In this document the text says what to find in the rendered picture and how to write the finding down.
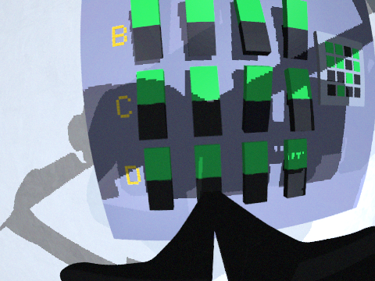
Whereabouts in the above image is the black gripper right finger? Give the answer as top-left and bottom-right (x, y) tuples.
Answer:
(212, 190), (375, 281)

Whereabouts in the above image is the pale blue switch panel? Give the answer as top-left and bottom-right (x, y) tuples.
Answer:
(80, 0), (375, 241)

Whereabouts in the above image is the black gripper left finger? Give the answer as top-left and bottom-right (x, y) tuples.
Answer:
(59, 191), (216, 281)

